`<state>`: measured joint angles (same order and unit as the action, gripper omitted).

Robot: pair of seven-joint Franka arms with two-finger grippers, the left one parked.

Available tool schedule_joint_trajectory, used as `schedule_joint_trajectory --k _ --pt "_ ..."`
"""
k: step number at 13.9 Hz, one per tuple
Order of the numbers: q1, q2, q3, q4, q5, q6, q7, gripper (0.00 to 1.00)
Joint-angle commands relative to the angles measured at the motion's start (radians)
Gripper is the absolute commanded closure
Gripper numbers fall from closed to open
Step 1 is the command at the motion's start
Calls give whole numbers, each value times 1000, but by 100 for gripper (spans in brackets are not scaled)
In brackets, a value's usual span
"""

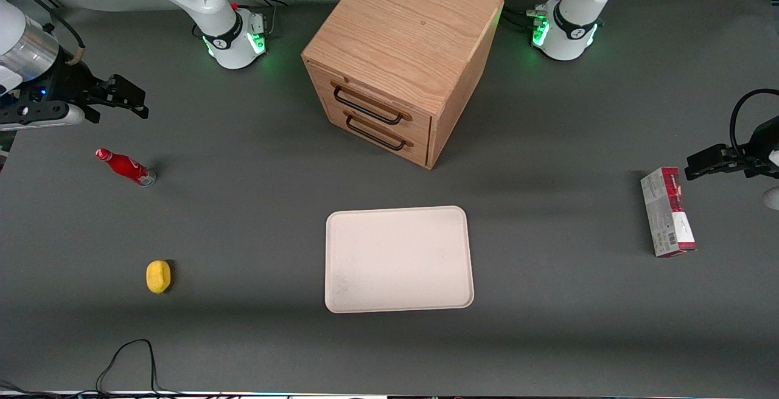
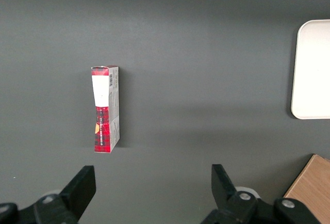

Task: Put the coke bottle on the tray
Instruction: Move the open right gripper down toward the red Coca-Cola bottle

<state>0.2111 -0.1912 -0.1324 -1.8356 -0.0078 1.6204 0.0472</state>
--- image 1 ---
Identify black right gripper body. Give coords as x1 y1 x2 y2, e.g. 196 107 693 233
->
0 58 103 123

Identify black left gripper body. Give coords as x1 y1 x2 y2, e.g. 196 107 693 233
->
724 116 779 179

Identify red coke bottle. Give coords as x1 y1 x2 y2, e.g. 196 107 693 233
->
95 148 157 187

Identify cream rectangular tray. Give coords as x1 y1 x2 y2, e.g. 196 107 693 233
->
326 206 475 314

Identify red grey carton box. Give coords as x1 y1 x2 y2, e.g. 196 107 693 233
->
640 167 697 258

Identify yellow lemon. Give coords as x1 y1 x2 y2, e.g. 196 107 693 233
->
146 260 172 294

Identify wooden drawer cabinet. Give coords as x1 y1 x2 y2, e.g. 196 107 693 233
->
301 0 505 170

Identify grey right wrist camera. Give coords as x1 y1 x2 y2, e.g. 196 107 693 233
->
0 103 86 131

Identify black looped gripper cable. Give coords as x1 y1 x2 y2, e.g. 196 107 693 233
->
730 88 779 158

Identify black right arm wrist cable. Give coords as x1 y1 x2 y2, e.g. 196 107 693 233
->
0 0 86 66

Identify black left arm base cables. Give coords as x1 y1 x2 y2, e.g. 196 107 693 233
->
501 0 570 33

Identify black drawer handle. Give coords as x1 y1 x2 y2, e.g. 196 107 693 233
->
331 82 413 125
344 113 414 152

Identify black cable at table edge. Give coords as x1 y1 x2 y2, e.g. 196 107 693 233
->
0 339 195 399

